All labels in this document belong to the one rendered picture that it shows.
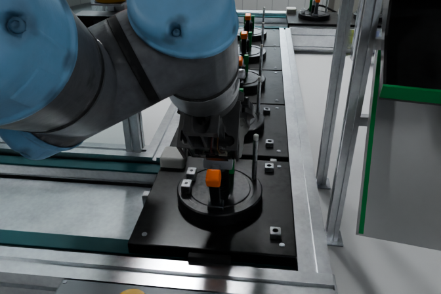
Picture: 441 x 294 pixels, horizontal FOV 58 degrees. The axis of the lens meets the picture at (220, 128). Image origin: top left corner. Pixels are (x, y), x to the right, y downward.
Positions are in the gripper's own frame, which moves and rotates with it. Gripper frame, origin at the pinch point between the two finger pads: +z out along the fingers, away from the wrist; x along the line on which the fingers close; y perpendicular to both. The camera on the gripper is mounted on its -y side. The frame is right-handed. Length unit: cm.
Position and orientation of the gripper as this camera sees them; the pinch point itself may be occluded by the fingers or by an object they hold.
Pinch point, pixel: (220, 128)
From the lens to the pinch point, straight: 60.6
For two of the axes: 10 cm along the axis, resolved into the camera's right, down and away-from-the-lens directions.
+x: 9.9, 0.5, -1.0
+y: -0.8, 9.4, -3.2
